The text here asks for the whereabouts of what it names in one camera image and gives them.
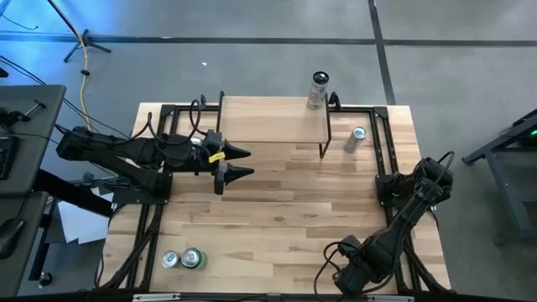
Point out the black table clamp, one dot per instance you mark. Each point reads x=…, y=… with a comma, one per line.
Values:
x=334, y=100
x=203, y=100

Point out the dark grey desk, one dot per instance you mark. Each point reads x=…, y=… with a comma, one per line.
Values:
x=38, y=138
x=35, y=218

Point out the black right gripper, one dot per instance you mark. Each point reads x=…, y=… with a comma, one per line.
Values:
x=352, y=279

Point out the black metal strut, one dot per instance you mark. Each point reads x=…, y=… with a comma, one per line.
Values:
x=71, y=194

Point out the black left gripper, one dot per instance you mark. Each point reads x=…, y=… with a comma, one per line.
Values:
x=197, y=155

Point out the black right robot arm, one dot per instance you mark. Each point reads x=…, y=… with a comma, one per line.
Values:
x=403, y=226

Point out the white paper sheet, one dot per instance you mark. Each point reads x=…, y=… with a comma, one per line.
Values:
x=79, y=222

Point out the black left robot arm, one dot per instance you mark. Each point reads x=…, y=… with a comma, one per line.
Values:
x=126, y=147

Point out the black caster wheel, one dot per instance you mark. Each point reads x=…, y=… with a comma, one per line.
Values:
x=45, y=278

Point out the silver metal bracket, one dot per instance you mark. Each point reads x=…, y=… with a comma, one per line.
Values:
x=390, y=298
x=156, y=297

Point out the black keyboard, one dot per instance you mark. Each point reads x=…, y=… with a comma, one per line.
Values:
x=6, y=157

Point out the tall white can black lid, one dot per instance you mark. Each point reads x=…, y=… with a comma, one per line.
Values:
x=316, y=92

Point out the black computer mouse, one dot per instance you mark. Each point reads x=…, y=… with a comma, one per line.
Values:
x=9, y=237

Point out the wooden shelf black metal frame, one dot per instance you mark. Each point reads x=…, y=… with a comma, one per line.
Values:
x=268, y=119

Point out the slim blue silver can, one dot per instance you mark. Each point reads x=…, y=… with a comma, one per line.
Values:
x=170, y=259
x=354, y=140

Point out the dark grey cart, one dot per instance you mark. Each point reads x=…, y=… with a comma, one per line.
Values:
x=503, y=140

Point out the yellow gripper tag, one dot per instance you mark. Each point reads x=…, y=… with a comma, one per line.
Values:
x=217, y=157

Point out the black tripod stand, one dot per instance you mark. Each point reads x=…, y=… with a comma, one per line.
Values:
x=86, y=40

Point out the black desk clamp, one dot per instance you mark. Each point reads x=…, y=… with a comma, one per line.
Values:
x=12, y=117

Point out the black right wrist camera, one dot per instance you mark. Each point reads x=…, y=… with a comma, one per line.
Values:
x=349, y=245

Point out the black aluminium table frame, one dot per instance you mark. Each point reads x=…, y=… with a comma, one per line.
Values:
x=356, y=109

